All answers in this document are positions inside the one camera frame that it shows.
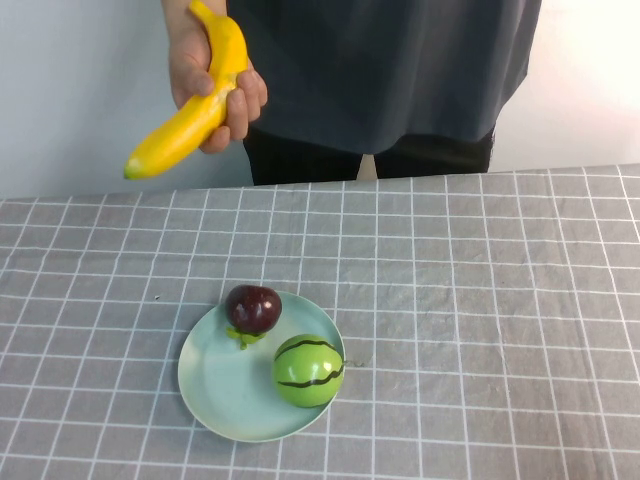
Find person's right hand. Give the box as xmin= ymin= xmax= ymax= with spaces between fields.
xmin=167 ymin=9 xmax=269 ymax=156

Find yellow toy banana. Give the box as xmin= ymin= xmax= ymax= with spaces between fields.
xmin=123 ymin=0 xmax=251 ymax=182

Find person's right forearm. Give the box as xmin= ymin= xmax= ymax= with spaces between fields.
xmin=160 ymin=0 xmax=197 ymax=37

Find black trousers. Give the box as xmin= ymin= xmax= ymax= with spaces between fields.
xmin=242 ymin=124 xmax=498 ymax=188

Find dark grey shirt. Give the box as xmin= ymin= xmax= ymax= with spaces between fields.
xmin=227 ymin=0 xmax=544 ymax=157

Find dark purple toy mangosteen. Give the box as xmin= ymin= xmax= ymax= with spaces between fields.
xmin=224 ymin=284 xmax=284 ymax=351

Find green striped toy watermelon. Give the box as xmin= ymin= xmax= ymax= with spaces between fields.
xmin=271 ymin=333 xmax=374 ymax=410

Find light green round plate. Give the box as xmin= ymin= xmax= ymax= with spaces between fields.
xmin=177 ymin=291 xmax=347 ymax=444

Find grey checked tablecloth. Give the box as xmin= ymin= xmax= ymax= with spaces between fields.
xmin=0 ymin=163 xmax=640 ymax=480

